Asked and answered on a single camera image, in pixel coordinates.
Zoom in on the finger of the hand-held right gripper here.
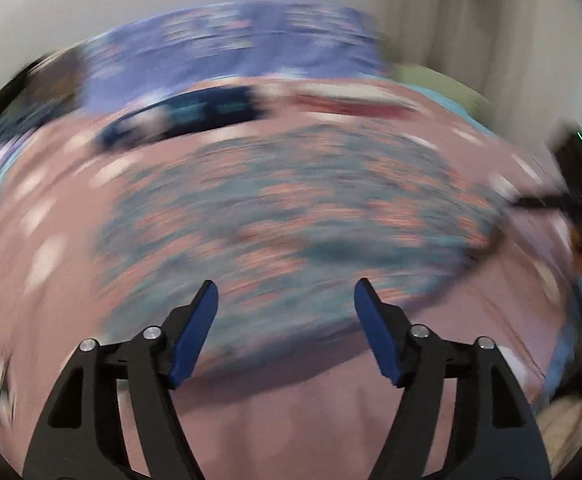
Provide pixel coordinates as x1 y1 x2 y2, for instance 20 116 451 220
508 192 572 214

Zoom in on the turquoise bed sheet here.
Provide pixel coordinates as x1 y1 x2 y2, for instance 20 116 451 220
411 85 496 136

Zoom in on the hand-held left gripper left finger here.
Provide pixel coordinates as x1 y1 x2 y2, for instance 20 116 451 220
22 280 219 480

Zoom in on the teal floral shirt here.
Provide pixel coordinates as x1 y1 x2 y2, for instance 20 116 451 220
94 125 506 366

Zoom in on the navy star-print cloth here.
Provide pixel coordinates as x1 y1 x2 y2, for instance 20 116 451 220
98 85 259 148

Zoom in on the green pillow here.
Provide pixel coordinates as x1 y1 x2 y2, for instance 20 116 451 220
396 62 496 116

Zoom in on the pink polka dot blanket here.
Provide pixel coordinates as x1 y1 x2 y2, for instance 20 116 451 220
0 72 582 480

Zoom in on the pink folded garment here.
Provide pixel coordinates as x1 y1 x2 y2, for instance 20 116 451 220
301 100 422 118

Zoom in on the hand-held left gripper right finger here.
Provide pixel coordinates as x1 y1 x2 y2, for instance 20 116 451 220
353 277 552 480

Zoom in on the blue tree-print sheet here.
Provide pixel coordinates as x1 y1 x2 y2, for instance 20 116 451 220
78 0 389 116

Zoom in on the white pleated curtain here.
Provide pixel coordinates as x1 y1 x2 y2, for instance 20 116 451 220
421 0 582 161

